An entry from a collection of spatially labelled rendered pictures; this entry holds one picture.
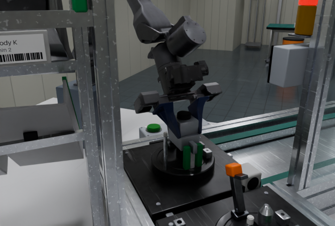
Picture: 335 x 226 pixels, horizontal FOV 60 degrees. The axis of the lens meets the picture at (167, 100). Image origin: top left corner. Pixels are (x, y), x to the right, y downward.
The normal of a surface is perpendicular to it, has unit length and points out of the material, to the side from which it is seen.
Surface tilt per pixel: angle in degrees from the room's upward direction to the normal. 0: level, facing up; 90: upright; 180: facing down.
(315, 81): 90
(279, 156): 0
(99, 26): 90
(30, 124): 135
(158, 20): 41
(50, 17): 90
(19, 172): 0
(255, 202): 0
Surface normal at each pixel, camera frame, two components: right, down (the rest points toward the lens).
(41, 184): 0.00, -0.94
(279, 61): -0.91, 0.14
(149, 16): 0.46, -0.55
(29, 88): 0.93, 0.13
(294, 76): 0.41, 0.30
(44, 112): 0.17, 0.90
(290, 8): -0.38, 0.31
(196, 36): 0.56, -0.37
